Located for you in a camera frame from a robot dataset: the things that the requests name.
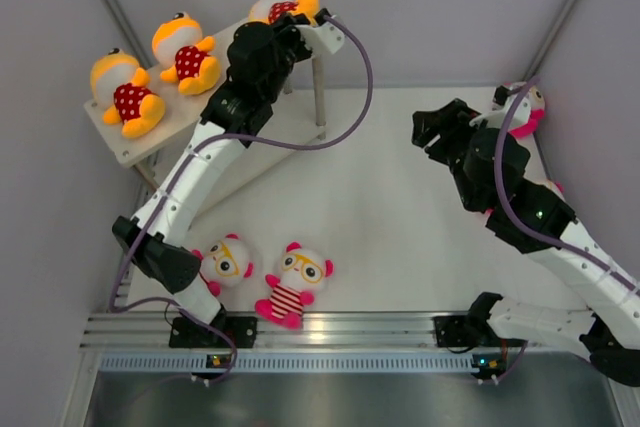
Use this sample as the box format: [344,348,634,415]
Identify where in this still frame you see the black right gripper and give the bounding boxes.
[412,100,503,213]

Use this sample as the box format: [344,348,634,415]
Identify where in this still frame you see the yellow plush toy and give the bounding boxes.
[248,0,320,26]
[151,12,221,96]

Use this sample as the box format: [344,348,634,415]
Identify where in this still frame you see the pink striped plush corner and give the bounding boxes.
[509,86,546,139]

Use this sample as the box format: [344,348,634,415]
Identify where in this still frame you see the pink striped plush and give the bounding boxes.
[192,233,254,297]
[510,178,565,213]
[255,242,335,330]

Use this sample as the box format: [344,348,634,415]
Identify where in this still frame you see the yellow plush red dotted shirt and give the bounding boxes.
[90,48,166,139]

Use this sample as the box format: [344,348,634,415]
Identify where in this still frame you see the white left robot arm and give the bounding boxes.
[112,9,331,347]

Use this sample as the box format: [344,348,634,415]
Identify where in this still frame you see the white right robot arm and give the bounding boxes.
[411,99,639,387]

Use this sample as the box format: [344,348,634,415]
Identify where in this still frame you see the white two-tier shelf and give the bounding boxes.
[82,3,328,216]

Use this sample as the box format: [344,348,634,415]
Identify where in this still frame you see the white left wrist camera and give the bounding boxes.
[299,21,344,57]

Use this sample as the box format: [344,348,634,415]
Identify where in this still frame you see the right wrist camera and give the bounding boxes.
[492,82,531,120]

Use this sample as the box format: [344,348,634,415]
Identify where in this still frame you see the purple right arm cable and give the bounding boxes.
[492,75,640,298]

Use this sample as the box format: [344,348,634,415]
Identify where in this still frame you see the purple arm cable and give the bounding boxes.
[107,15,375,388]
[492,75,640,298]

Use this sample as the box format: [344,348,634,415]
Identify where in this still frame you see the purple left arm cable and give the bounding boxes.
[107,15,375,388]

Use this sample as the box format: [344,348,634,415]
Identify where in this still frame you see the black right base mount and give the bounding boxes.
[433,315,496,351]

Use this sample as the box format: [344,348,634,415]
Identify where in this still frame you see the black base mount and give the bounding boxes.
[169,315,258,349]
[433,315,496,351]

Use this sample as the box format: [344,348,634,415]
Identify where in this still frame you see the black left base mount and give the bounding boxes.
[169,315,258,349]

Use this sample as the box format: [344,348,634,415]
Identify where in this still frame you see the aluminium mounting rail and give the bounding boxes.
[79,310,601,351]

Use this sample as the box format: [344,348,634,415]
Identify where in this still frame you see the white slotted cable duct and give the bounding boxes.
[100,352,489,374]

